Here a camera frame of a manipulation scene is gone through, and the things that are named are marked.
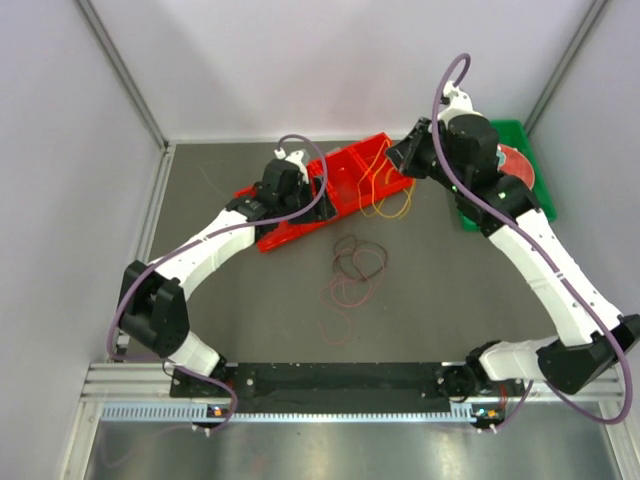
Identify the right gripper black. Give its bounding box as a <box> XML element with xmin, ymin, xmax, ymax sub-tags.
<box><xmin>384</xmin><ymin>119</ymin><xmax>467</xmax><ymax>197</ymax></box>

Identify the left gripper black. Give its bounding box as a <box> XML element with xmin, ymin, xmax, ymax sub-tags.
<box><xmin>277</xmin><ymin>175</ymin><xmax>337</xmax><ymax>226</ymax></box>

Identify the yellow cable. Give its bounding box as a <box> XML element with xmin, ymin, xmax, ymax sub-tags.
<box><xmin>359</xmin><ymin>164</ymin><xmax>417</xmax><ymax>221</ymax></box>

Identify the red four-compartment bin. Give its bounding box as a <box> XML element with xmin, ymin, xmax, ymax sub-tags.
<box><xmin>257</xmin><ymin>132</ymin><xmax>415</xmax><ymax>253</ymax></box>

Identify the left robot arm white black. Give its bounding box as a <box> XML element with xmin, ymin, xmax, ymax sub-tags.
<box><xmin>115</xmin><ymin>152</ymin><xmax>335</xmax><ymax>397</ymax></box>

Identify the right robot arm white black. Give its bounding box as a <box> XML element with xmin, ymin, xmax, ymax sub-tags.
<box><xmin>438</xmin><ymin>114</ymin><xmax>639</xmax><ymax>396</ymax></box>

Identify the red blue patterned plate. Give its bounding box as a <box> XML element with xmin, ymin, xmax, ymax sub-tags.
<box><xmin>497</xmin><ymin>144</ymin><xmax>536</xmax><ymax>190</ymax></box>

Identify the green plastic tray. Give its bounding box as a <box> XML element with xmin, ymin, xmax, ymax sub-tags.
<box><xmin>440</xmin><ymin>115</ymin><xmax>557</xmax><ymax>222</ymax></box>

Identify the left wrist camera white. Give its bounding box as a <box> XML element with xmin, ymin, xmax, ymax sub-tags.
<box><xmin>274</xmin><ymin>147</ymin><xmax>310</xmax><ymax>184</ymax></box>

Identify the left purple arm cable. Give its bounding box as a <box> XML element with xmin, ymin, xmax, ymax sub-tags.
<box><xmin>107</xmin><ymin>133</ymin><xmax>330</xmax><ymax>437</ymax></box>

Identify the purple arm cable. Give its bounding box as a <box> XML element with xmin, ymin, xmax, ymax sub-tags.
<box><xmin>107</xmin><ymin>133</ymin><xmax>330</xmax><ymax>437</ymax></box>
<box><xmin>432</xmin><ymin>53</ymin><xmax>634</xmax><ymax>432</ymax></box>

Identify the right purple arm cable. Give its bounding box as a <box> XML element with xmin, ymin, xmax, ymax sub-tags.
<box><xmin>432</xmin><ymin>53</ymin><xmax>634</xmax><ymax>432</ymax></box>

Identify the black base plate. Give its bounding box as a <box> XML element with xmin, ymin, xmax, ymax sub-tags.
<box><xmin>169</xmin><ymin>362</ymin><xmax>506</xmax><ymax>414</ymax></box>

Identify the aluminium frame rail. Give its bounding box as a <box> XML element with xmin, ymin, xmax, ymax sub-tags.
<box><xmin>81</xmin><ymin>363</ymin><xmax>624</xmax><ymax>402</ymax></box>

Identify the grey slotted cable duct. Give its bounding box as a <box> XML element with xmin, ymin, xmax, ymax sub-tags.
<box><xmin>101</xmin><ymin>403</ymin><xmax>501</xmax><ymax>422</ymax></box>

